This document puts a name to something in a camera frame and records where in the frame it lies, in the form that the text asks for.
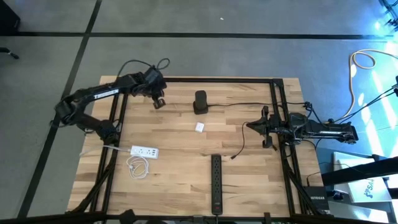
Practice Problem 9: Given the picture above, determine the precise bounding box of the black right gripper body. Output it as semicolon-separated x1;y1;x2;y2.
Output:
261;105;282;149

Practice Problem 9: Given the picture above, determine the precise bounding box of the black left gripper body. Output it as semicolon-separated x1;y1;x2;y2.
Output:
133;67;167;99

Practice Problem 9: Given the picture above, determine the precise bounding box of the black tower power strip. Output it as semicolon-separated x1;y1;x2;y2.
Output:
192;90;210;115

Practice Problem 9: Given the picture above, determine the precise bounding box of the white power strip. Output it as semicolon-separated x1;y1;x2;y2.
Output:
129;145;160;160

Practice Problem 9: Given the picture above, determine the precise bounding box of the white USB cable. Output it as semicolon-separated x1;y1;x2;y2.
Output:
126;154;150;180

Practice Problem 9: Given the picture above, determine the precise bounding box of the black metal beam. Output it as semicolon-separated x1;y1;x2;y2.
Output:
321;156;398;187

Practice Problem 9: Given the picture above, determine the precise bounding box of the white box blue print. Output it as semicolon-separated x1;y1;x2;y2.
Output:
333;151;393;203

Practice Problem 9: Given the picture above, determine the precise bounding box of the black chair leg caster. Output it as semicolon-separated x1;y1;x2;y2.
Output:
0;46;20;60

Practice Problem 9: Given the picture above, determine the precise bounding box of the black cabinet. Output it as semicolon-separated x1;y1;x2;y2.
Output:
0;0;21;32

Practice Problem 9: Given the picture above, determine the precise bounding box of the thin black USB cable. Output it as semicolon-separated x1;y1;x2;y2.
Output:
230;121;250;161

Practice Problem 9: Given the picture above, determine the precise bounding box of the black aluminium table frame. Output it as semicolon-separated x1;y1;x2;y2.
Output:
63;77;332;224

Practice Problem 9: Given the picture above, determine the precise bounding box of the black Netgear network switch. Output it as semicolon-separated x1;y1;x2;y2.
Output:
303;185;330;211

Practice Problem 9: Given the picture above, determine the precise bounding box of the yellow extension cable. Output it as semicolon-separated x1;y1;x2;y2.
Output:
340;49;398;121

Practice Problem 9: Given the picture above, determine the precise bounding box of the black floor cable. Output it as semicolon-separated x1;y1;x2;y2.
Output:
323;83;398;125

